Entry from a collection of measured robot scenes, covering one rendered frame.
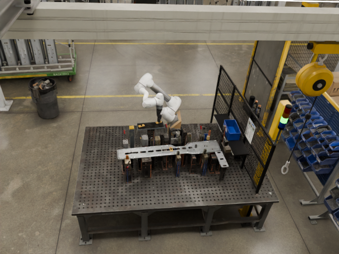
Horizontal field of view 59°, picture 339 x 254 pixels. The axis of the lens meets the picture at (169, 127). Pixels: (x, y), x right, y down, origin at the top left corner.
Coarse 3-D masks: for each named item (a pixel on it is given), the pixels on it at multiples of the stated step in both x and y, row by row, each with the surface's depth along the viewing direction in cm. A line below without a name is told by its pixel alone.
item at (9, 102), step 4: (0, 88) 594; (0, 92) 593; (0, 96) 594; (0, 100) 599; (4, 100) 608; (8, 100) 630; (12, 100) 630; (0, 104) 605; (4, 104) 610; (8, 104) 615; (0, 108) 607; (4, 108) 607; (8, 108) 608
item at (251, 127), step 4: (248, 120) 393; (248, 124) 394; (252, 124) 382; (248, 128) 394; (252, 128) 383; (256, 128) 374; (248, 132) 395; (252, 132) 384; (248, 136) 396; (252, 136) 385; (248, 140) 397
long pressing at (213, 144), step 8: (192, 144) 409; (200, 144) 410; (208, 144) 411; (216, 144) 412; (120, 152) 389; (128, 152) 390; (152, 152) 393; (160, 152) 393; (168, 152) 394; (176, 152) 395; (184, 152) 396; (192, 152) 397; (200, 152) 398; (208, 152) 399
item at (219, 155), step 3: (216, 153) 398; (219, 153) 398; (222, 153) 398; (216, 156) 394; (219, 156) 394; (222, 156) 394; (219, 159) 389; (225, 159) 390; (219, 162) 385; (222, 162) 385; (225, 162) 386; (222, 165) 381; (228, 165) 382
